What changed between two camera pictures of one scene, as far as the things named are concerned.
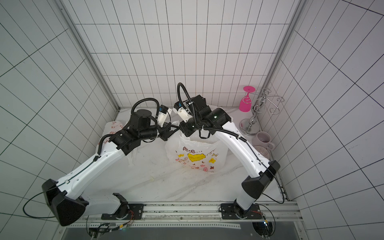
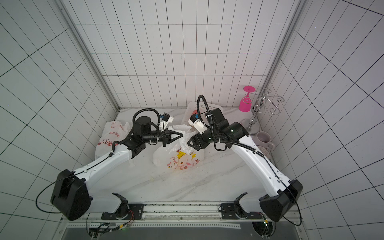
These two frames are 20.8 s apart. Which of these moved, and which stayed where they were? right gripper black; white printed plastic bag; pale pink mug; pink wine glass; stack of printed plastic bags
Moved: white printed plastic bag; right gripper black
Stayed: pale pink mug; pink wine glass; stack of printed plastic bags
